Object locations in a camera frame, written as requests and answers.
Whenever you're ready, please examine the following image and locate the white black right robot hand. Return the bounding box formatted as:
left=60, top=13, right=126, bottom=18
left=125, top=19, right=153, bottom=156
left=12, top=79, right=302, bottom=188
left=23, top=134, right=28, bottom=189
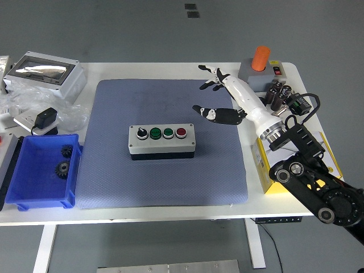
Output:
left=192, top=64, right=282, bottom=134

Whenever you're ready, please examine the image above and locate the grey four-button control box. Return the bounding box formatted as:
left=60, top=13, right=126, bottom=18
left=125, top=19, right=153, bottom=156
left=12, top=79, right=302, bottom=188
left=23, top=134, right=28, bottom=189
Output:
left=127, top=123, right=196, bottom=162

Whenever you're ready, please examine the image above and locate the grey box with red button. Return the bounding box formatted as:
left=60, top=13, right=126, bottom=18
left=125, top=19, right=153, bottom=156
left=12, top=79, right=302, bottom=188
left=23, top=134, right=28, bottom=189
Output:
left=0, top=133, right=19, bottom=200

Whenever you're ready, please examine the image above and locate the orange cylinder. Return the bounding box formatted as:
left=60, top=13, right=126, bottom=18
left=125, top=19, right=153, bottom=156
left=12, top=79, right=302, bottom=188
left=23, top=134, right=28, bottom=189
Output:
left=251, top=45, right=271, bottom=72

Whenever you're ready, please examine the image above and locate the black module with green terminal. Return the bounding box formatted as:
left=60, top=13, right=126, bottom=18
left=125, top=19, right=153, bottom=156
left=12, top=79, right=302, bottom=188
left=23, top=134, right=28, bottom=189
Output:
left=287, top=92, right=312, bottom=116

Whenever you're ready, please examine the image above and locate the yellow white cardboard box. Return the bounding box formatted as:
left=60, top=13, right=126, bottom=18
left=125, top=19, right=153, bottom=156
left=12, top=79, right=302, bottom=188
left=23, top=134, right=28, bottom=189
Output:
left=251, top=131, right=344, bottom=195

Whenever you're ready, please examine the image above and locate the black table control panel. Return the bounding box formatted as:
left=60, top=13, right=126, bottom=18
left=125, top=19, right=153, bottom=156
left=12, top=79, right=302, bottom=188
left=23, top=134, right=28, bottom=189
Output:
left=255, top=216, right=303, bottom=225

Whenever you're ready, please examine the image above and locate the grey-blue textured mat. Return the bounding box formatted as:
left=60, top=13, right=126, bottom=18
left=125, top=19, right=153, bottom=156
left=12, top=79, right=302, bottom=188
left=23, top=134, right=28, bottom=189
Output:
left=74, top=78, right=248, bottom=209

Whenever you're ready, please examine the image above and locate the white table leg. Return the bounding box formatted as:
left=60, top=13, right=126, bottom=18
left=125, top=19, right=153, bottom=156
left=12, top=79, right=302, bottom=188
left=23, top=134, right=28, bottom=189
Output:
left=32, top=224, right=57, bottom=273
left=244, top=218, right=267, bottom=270

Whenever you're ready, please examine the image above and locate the clear plastic bag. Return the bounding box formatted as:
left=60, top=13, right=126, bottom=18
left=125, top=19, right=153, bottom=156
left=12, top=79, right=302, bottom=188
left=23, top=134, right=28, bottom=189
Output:
left=0, top=81, right=89, bottom=133

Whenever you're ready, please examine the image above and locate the silver metal plate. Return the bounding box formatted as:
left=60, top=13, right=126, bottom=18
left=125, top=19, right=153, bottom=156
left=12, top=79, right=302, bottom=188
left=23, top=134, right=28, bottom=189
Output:
left=96, top=259, right=240, bottom=273

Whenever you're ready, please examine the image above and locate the large black bevel gear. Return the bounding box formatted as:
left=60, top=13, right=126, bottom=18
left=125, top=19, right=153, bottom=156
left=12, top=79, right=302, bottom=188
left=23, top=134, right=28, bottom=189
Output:
left=54, top=160, right=71, bottom=180

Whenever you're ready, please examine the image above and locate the black power adapter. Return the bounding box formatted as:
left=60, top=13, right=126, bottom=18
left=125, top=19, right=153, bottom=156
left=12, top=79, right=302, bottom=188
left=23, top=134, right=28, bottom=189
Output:
left=30, top=107, right=59, bottom=136

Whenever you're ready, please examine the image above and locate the blue plastic bin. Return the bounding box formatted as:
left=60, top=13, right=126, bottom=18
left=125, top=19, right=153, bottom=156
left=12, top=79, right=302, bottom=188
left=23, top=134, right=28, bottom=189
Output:
left=5, top=133, right=84, bottom=212

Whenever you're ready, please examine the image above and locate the grey switch box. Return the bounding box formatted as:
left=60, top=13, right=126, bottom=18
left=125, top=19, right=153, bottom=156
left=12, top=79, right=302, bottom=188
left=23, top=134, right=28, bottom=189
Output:
left=237, top=58, right=287, bottom=93

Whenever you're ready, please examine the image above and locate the black hanging cable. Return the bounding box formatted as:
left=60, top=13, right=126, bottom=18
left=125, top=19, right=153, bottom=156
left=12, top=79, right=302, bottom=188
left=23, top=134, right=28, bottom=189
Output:
left=260, top=223, right=284, bottom=273

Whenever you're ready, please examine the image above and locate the white enclosure with clear lid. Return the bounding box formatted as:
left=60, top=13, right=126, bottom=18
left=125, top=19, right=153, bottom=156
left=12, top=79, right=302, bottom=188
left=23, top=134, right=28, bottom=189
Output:
left=2, top=51, right=88, bottom=105

